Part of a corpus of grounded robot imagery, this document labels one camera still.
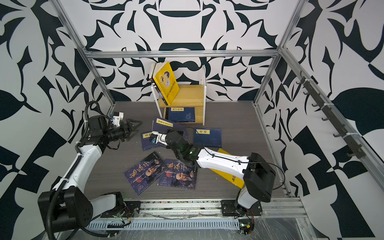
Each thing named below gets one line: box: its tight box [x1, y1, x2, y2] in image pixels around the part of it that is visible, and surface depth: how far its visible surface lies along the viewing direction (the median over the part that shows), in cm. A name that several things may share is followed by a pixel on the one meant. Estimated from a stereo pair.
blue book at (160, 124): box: [152, 116, 191, 140], surface depth 81 cm
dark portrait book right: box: [157, 158, 198, 190], surface depth 85 cm
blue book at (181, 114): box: [168, 107, 196, 123], surface depth 109 cm
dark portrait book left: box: [123, 151, 169, 196], surface depth 86 cm
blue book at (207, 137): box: [193, 127, 222, 148], surface depth 102 cm
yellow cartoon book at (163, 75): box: [151, 61, 180, 106], surface depth 85 cm
